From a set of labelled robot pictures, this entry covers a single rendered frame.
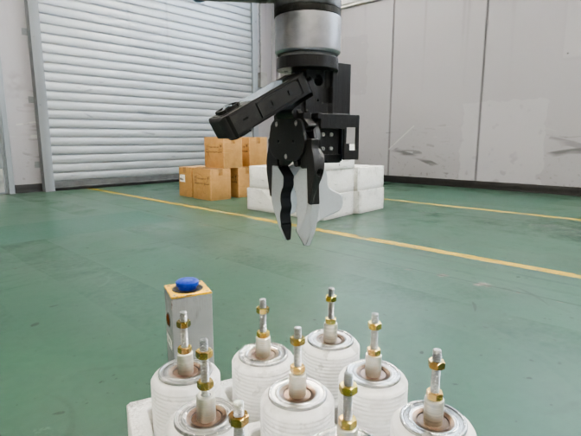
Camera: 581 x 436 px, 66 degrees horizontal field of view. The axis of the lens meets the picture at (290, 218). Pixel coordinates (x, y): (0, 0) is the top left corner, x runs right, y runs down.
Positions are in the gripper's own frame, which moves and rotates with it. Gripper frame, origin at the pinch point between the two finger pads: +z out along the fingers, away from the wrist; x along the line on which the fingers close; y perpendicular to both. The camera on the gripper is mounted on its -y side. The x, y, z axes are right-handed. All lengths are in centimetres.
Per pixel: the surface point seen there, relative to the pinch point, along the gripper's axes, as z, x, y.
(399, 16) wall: -169, 381, 430
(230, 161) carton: 9, 350, 168
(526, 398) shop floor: 46, 3, 66
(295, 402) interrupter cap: 21.1, -1.7, -0.6
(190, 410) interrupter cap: 21.2, 4.1, -11.9
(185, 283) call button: 13.5, 28.3, -2.9
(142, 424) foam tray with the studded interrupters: 28.5, 15.6, -14.7
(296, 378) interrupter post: 18.6, -0.9, 0.3
